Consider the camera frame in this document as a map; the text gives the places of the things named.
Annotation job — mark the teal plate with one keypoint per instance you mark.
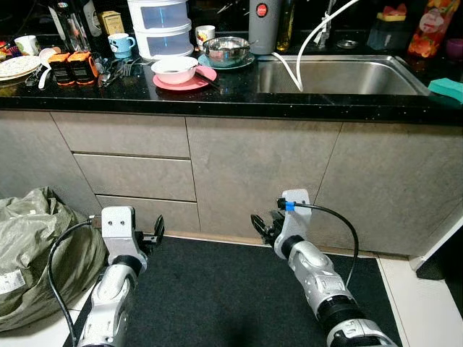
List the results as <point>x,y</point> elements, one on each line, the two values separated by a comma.
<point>244,65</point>

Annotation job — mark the metal sink strainer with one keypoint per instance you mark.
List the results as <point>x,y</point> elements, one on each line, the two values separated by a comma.
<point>347,43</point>

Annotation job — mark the purple cup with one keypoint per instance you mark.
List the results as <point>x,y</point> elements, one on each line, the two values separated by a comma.
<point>454,48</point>

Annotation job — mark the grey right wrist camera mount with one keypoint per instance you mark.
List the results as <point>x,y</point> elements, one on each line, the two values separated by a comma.
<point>296,220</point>

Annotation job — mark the white bowl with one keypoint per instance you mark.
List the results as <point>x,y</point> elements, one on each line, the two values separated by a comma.
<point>173,72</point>

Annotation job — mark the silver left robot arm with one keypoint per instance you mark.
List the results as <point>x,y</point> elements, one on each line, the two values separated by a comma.
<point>108,303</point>

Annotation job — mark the cream patterned plate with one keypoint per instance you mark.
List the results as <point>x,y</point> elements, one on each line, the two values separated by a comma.
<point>18,68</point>

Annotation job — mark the yellow carton box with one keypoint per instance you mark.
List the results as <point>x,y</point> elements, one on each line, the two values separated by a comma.
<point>112,23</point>

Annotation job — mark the white cup cartoon print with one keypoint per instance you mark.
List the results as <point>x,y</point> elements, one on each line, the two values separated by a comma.
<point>205,36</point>

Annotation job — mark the pink plate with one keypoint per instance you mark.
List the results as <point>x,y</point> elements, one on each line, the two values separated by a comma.
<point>170,86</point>

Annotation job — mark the white furniture panel edge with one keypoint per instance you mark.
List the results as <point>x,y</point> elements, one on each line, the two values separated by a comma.
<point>441,249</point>

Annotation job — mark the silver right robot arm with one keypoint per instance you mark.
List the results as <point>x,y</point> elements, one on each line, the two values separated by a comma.
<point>318,278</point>

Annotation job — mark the green woven sack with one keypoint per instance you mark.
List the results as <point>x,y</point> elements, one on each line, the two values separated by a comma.
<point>29,246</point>

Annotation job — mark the orange black box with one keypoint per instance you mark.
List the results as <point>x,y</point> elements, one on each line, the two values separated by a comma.
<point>83,69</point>
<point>59,71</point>

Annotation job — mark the blue mug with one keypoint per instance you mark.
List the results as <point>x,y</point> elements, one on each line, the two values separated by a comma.
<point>120,45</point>

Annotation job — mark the red fruit drink pouch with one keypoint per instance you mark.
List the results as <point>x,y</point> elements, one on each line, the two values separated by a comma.
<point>434,32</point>

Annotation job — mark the stainless steel sink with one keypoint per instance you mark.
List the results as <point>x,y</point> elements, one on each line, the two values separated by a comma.
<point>347,76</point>

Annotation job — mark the white stacked food carrier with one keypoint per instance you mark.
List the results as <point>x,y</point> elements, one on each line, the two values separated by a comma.
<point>160,40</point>

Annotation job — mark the colourful snack packet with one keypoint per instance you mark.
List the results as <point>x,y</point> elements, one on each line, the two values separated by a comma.
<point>7,50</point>

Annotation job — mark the chrome faucet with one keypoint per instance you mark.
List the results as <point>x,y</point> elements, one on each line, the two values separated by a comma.
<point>325,29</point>

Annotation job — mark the dark bottle white label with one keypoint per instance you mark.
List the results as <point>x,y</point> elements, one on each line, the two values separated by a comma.
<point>92,16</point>

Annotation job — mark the dark glass bottle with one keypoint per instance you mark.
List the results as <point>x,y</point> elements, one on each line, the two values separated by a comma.
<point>72,29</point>

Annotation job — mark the stainless steel bowl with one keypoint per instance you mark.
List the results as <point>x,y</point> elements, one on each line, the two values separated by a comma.
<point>226,52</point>

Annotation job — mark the yellow oil bottle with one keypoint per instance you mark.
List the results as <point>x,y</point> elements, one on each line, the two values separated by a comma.
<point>288,29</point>

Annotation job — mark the white ceramic spoon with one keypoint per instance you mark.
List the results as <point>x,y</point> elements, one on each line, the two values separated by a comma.
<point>51,54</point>

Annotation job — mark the grey tumbler red logo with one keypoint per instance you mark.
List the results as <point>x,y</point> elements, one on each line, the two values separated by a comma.
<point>264,32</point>

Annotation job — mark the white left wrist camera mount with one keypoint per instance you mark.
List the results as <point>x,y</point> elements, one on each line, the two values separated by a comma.
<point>117,231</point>

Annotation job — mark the dark container fruit label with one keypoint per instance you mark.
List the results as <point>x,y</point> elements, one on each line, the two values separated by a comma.
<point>387,36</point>

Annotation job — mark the green sponge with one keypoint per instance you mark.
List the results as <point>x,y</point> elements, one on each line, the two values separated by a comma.
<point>445,88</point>

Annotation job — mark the grey cabinet drawer front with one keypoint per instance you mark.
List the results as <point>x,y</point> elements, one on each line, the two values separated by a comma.
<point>123,136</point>
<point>137,178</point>
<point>173,215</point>

